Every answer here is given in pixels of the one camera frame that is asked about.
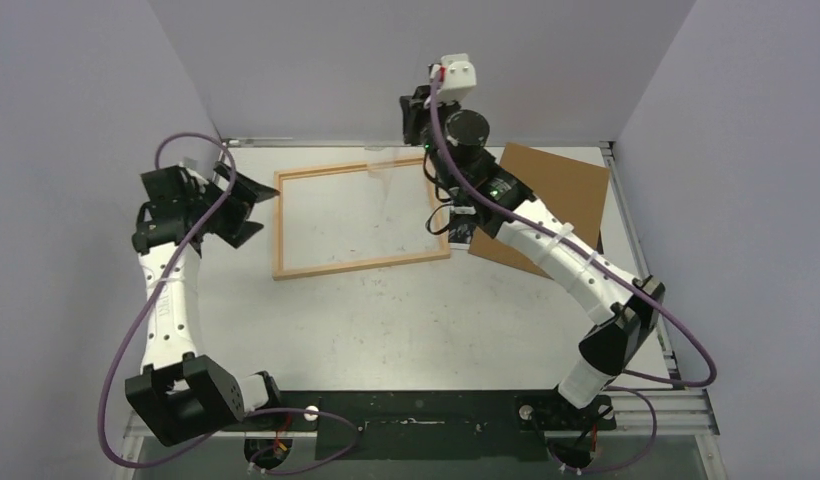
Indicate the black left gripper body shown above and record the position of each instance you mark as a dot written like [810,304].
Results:
[229,208]

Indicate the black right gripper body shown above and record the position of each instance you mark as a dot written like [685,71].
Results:
[414,118]

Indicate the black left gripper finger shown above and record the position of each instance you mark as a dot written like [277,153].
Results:
[236,231]
[246,192]

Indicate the clear glass pane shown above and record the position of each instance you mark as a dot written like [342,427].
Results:
[383,185]

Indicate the colour printed photo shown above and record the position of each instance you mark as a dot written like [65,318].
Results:
[461,227]

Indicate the brown frame backing board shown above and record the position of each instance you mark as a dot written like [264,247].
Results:
[572,182]

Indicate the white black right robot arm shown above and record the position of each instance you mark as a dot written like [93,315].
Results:
[621,305]

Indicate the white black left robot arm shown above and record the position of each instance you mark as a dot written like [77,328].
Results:
[180,392]

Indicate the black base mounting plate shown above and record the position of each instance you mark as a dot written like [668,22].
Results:
[429,443]

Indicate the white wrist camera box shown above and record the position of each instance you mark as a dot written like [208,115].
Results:
[456,76]

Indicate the aluminium front extrusion rail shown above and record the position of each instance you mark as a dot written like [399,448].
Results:
[668,412]

